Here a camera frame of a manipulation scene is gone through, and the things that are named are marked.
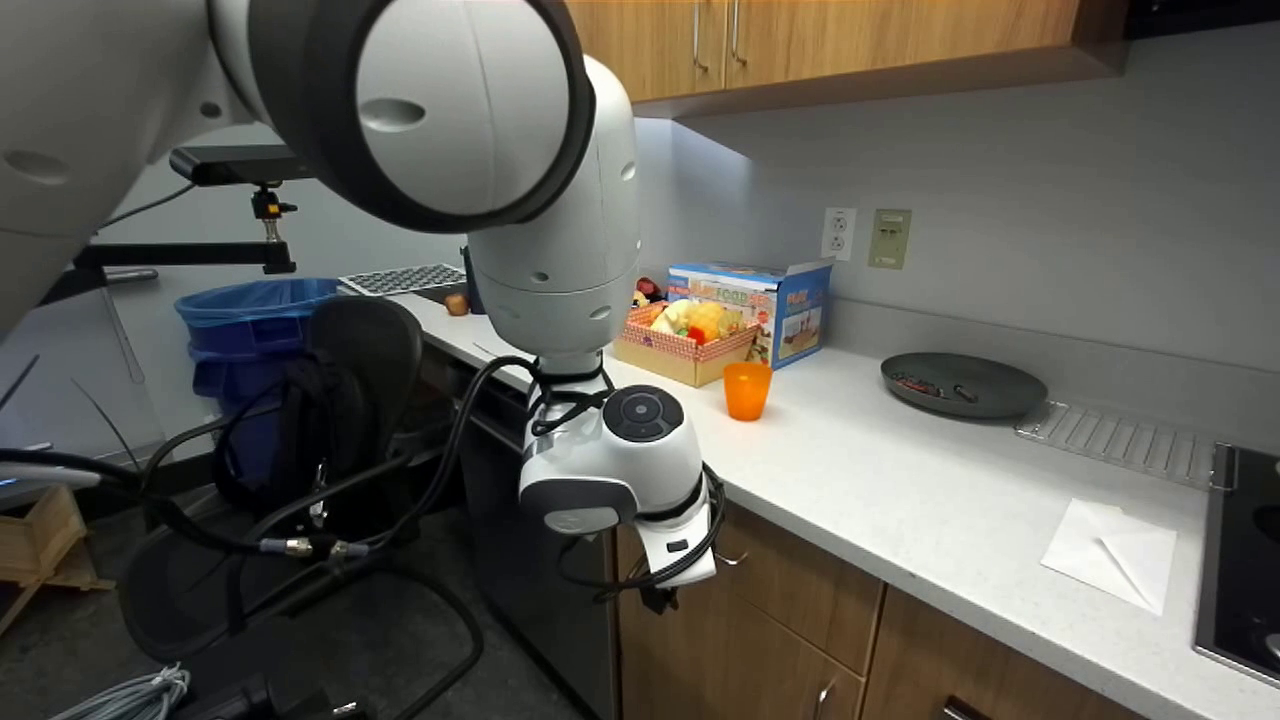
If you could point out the grey striped cloth bundle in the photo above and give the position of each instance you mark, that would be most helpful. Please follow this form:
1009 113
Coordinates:
126 697

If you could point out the black glass cooktop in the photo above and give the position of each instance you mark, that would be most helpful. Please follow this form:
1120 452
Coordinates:
1246 574

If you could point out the wooden upper cabinet body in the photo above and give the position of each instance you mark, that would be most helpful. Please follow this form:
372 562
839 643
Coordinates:
935 74

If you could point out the wooden cabinet door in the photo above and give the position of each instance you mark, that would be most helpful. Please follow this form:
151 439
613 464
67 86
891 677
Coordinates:
725 664
904 25
653 46

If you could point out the beige green wall plate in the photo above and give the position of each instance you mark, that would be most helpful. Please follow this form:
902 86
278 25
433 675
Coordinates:
891 239

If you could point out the wooden upper cabinet door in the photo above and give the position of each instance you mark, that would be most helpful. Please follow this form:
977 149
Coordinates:
904 25
653 46

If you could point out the wooden cabinet front panel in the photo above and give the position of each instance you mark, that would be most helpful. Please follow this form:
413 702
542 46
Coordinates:
963 655

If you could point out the black round pan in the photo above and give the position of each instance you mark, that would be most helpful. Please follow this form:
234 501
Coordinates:
963 386

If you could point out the white ridged drying mat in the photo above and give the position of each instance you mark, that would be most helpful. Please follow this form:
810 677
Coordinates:
1120 443

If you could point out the black range hood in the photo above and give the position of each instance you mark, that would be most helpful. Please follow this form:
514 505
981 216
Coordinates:
1201 13

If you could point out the dark red toy fruit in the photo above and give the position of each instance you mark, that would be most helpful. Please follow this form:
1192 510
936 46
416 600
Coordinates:
649 290

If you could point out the blue toy food box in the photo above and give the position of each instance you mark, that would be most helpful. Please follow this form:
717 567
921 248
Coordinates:
793 312

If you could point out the small brown object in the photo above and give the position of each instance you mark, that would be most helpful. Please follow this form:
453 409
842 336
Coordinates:
458 300

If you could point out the black office chair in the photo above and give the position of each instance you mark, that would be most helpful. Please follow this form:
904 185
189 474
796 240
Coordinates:
367 361

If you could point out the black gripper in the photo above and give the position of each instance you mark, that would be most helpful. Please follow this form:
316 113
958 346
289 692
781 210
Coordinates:
661 598

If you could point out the red toy pepper piece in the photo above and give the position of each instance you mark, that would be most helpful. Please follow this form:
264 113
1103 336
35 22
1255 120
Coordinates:
698 334

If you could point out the yellow orange toy fruit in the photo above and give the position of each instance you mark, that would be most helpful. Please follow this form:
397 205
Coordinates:
702 317

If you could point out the thin white stick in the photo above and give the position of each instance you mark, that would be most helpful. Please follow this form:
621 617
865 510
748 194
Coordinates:
1126 569

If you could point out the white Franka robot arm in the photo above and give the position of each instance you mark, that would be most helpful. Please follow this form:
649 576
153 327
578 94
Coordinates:
467 94

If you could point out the grey grid rack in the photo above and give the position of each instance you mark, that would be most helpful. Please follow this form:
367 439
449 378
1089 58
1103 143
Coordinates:
407 282

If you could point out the black camera boom stand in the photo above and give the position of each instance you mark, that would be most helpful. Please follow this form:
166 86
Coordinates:
175 254

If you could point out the black camera on stand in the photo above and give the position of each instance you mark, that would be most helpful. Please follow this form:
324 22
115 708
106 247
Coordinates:
234 165

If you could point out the orange plastic cup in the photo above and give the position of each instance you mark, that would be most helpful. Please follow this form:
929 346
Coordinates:
748 395

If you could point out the white paper napkin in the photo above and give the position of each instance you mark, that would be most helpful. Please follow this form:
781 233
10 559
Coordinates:
1081 562

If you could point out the brown cardboard box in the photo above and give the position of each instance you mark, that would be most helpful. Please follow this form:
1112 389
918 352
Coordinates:
41 540

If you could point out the blue trash bin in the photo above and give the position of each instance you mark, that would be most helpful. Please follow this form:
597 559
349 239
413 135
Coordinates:
247 327

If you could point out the wooden lower cabinet door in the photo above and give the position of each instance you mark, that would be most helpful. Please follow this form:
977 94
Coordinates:
725 664

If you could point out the white wall outlet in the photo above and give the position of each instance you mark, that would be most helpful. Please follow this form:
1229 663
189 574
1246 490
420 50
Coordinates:
842 233

